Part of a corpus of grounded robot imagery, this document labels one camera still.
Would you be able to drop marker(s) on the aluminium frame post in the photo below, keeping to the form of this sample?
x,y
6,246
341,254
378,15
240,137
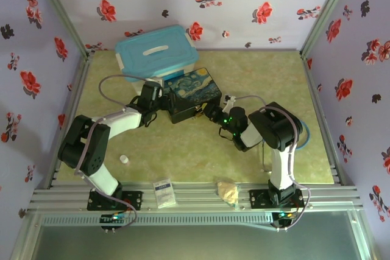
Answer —
x,y
329,7
61,13

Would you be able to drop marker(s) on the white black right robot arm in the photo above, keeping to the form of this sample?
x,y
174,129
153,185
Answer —
x,y
281,165

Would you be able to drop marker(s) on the crumpled clear plastic bag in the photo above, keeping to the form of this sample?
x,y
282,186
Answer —
x,y
227,193

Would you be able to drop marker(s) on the small white cap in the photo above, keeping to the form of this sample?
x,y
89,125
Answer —
x,y
124,159

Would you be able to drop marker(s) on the aluminium side rail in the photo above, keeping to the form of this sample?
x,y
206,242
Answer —
x,y
323,120
73,111

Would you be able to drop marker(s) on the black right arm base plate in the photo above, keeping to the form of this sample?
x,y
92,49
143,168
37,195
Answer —
x,y
259,199

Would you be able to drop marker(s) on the blue lid plastic storage box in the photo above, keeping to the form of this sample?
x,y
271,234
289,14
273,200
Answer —
x,y
152,59

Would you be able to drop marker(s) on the starry night tin box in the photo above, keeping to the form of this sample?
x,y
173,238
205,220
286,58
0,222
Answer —
x,y
195,86

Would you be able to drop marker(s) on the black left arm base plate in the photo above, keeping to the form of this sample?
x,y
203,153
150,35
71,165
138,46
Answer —
x,y
134,200

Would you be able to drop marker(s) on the white paper packet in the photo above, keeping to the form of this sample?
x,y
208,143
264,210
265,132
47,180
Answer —
x,y
164,193

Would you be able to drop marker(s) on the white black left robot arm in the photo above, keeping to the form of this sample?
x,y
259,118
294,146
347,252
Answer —
x,y
119,121

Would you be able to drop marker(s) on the long aluminium table edge rail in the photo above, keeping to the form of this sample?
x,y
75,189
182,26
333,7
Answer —
x,y
198,199

